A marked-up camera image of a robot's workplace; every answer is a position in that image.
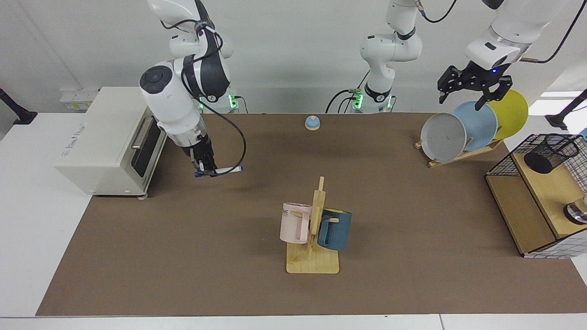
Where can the white wall power strip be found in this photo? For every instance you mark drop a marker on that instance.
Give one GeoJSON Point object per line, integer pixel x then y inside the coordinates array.
{"type": "Point", "coordinates": [78, 98]}

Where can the black stand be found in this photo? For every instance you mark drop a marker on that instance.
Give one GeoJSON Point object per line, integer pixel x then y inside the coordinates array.
{"type": "Point", "coordinates": [20, 117]}
{"type": "Point", "coordinates": [559, 120]}

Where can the blue capped white marker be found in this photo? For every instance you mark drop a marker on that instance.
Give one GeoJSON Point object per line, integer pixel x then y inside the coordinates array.
{"type": "Point", "coordinates": [229, 170]}

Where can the pink cup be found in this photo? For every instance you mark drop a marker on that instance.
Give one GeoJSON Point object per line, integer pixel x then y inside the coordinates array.
{"type": "Point", "coordinates": [291, 227]}

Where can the light blue plate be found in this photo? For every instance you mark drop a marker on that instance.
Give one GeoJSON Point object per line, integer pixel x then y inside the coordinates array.
{"type": "Point", "coordinates": [479, 123]}

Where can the brown table cloth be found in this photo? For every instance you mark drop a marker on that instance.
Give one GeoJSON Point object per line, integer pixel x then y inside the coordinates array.
{"type": "Point", "coordinates": [293, 192]}

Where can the wooden plate rack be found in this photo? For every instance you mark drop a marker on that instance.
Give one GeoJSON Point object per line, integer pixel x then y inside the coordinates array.
{"type": "Point", "coordinates": [463, 156]}

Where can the black mesh pen holder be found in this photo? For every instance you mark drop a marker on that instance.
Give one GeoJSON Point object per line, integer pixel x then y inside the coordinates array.
{"type": "Point", "coordinates": [548, 156]}

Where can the pale toaster oven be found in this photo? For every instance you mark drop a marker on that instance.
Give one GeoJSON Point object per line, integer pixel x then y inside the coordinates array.
{"type": "Point", "coordinates": [101, 142]}

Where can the yellow plate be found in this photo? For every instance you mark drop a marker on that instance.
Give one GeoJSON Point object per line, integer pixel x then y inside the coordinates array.
{"type": "Point", "coordinates": [511, 114]}

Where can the grey plate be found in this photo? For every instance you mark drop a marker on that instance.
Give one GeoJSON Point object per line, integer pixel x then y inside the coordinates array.
{"type": "Point", "coordinates": [442, 137]}

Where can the dark teal cup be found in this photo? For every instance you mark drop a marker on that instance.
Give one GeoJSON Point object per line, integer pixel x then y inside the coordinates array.
{"type": "Point", "coordinates": [337, 231]}

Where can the wooden cup stand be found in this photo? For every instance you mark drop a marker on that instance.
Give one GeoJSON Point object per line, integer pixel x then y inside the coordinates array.
{"type": "Point", "coordinates": [312, 263]}

